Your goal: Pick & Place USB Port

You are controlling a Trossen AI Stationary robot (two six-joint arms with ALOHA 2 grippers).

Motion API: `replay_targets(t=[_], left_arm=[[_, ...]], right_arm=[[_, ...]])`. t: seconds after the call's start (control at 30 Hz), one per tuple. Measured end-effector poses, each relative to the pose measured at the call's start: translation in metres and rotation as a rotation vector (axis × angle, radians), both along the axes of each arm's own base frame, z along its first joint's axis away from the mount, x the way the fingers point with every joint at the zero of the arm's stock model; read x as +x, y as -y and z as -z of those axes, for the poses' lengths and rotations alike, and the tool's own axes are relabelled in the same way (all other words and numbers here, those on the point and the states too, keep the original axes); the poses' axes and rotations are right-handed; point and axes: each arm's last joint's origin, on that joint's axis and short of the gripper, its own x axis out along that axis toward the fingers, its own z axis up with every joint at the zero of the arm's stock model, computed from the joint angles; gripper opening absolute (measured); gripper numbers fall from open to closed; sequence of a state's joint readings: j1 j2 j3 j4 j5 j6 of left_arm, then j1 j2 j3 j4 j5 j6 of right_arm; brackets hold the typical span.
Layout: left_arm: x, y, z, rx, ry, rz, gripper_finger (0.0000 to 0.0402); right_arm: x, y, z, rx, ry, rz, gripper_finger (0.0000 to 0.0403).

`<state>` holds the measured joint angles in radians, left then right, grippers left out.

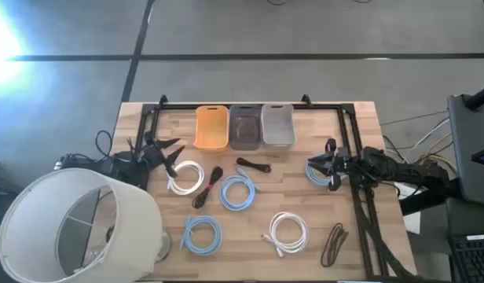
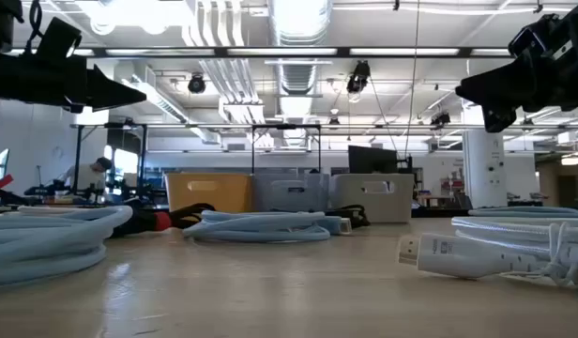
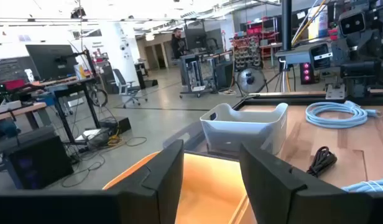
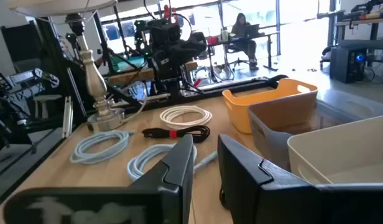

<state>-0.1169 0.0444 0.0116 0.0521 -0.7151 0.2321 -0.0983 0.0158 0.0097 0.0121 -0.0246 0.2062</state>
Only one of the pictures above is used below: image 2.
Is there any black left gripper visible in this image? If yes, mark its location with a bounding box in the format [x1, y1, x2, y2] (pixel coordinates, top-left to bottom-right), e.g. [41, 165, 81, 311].
[0, 50, 148, 115]

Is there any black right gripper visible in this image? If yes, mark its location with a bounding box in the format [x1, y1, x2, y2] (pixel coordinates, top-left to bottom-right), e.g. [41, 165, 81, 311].
[454, 0, 578, 134]

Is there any black cable with red tie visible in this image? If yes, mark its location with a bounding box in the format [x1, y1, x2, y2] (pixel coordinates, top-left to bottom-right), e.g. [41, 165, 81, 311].
[109, 202, 217, 238]

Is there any white braided HDMI cable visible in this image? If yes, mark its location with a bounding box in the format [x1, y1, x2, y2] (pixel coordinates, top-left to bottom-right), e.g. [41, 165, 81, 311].
[396, 205, 578, 289]

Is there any light blue cable coil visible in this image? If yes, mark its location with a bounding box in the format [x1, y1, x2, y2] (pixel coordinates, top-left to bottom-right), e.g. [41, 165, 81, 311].
[182, 209, 354, 244]
[0, 206, 134, 289]

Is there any black ceiling spotlight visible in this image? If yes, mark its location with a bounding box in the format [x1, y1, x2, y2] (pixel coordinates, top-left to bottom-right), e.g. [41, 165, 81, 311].
[429, 110, 452, 131]
[345, 60, 372, 96]
[187, 71, 207, 95]

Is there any white pillar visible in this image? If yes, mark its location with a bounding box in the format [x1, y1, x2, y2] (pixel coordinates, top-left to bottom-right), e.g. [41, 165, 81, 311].
[462, 105, 509, 210]

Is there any person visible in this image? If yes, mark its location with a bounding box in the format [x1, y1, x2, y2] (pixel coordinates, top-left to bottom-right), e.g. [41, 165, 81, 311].
[63, 157, 114, 193]

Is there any black monitor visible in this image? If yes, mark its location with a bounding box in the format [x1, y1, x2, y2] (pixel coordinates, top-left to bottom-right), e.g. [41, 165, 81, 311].
[347, 145, 400, 176]

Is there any yellow plastic bin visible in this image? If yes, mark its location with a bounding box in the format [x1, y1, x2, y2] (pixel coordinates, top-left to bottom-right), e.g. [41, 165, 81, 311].
[164, 172, 254, 214]

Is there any white plastic bin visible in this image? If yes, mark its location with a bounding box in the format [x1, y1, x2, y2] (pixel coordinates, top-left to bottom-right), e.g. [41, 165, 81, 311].
[328, 173, 416, 224]

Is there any overhead light bar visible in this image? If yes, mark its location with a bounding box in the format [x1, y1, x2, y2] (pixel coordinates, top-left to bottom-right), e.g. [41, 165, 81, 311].
[7, 45, 514, 60]

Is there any grey plastic bin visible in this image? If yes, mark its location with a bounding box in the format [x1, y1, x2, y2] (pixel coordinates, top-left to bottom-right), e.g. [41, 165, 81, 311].
[251, 172, 331, 214]

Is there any black metal rig frame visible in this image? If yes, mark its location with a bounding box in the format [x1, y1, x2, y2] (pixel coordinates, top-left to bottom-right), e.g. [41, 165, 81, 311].
[70, 122, 150, 196]

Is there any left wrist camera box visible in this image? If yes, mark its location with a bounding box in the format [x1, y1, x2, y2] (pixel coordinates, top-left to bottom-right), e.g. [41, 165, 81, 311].
[35, 16, 84, 58]

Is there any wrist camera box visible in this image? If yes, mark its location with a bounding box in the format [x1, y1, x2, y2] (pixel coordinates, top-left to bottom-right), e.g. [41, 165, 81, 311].
[35, 16, 84, 58]
[507, 13, 560, 58]

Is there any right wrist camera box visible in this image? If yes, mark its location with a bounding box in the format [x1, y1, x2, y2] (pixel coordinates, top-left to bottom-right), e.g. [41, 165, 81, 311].
[507, 13, 560, 58]

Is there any black table frame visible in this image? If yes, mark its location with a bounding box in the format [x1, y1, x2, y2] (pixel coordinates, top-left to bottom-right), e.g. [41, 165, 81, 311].
[410, 207, 578, 219]

